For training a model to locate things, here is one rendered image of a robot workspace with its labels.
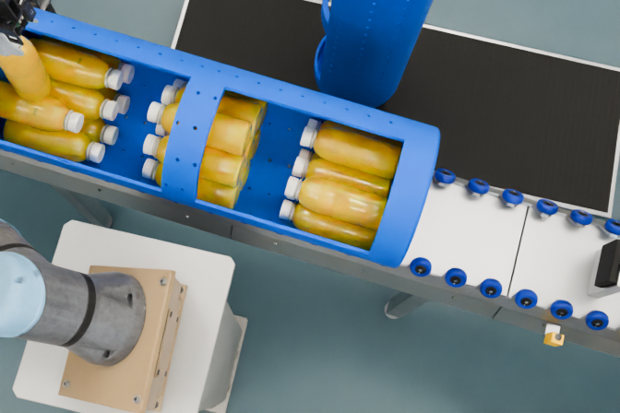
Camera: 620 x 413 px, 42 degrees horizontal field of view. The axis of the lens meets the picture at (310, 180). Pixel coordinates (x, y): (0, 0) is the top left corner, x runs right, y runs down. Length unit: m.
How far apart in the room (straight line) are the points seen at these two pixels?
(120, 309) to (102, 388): 0.14
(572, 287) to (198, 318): 0.80
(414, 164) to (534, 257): 0.45
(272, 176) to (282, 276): 0.96
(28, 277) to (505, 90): 1.88
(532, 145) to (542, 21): 0.54
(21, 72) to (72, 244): 0.32
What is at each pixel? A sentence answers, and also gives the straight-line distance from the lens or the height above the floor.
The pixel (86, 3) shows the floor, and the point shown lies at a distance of 2.99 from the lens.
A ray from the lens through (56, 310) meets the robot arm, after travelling 1.24.
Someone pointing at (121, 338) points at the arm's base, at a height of 1.33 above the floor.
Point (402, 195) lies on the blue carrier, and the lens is 1.43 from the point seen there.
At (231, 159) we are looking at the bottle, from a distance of 1.53.
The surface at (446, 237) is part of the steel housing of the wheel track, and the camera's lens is 1.74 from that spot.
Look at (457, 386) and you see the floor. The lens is 2.67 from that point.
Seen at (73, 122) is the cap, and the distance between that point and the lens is 1.61.
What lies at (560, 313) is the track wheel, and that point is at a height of 0.97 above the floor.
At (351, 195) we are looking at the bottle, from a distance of 1.52.
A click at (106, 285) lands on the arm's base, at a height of 1.34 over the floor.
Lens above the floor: 2.60
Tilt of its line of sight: 75 degrees down
